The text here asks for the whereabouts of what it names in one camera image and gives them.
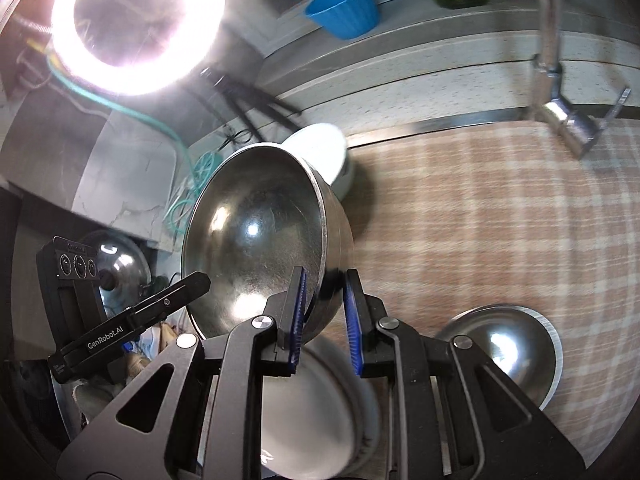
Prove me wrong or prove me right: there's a white floral plate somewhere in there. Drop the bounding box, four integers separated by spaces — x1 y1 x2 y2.
260 336 381 479

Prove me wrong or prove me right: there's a large steel bowl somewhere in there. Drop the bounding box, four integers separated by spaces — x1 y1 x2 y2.
181 143 354 341

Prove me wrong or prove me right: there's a small steel bowl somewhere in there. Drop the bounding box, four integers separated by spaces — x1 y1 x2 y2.
436 304 564 410

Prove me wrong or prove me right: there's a light blue ceramic bowl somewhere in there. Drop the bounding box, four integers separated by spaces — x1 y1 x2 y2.
282 122 355 200

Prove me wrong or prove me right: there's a left gloved hand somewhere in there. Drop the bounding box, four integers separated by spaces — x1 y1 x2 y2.
126 322 177 378

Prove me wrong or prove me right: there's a steel pot lid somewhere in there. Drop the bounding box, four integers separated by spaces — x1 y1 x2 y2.
80 230 152 318

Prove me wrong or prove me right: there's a teal round power strip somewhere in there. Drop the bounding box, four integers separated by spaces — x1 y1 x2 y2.
192 151 222 192

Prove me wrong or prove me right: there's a plaid beige cloth mat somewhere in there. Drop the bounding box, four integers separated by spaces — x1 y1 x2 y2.
344 119 639 462

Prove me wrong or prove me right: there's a black tripod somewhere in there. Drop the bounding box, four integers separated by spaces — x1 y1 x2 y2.
200 66 302 143

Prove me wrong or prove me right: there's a chrome faucet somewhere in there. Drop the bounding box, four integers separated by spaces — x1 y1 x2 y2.
528 0 631 159

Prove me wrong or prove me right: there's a blue plastic cup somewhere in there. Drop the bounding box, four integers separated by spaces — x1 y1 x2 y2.
305 0 380 40

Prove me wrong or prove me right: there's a teal cable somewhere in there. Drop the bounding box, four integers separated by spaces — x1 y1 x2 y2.
44 54 224 239

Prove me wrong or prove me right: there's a black cable with remote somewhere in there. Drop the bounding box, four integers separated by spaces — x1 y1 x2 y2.
182 84 256 154

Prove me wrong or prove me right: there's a ring light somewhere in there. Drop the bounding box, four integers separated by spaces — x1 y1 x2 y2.
51 0 224 96

